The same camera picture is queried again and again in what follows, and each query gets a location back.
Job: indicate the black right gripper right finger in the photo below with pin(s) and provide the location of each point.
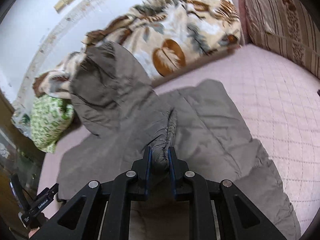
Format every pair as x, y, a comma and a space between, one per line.
217, 210

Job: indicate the beige leaf-print blanket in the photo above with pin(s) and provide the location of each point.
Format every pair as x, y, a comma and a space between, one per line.
163, 35

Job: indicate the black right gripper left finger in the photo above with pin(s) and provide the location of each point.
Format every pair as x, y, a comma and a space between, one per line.
101, 210

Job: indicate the striped floral cushion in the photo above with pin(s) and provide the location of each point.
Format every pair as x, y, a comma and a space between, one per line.
284, 27

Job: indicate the grey-brown quilted puffer jacket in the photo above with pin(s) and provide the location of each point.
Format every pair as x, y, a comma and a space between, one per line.
113, 98

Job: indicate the pink quilted mattress cover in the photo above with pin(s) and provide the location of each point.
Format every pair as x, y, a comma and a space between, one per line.
277, 100

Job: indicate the green white patterned pillow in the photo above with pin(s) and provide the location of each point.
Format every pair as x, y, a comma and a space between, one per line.
50, 117

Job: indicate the dark wooden glass door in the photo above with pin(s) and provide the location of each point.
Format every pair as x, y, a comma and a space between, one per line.
18, 156

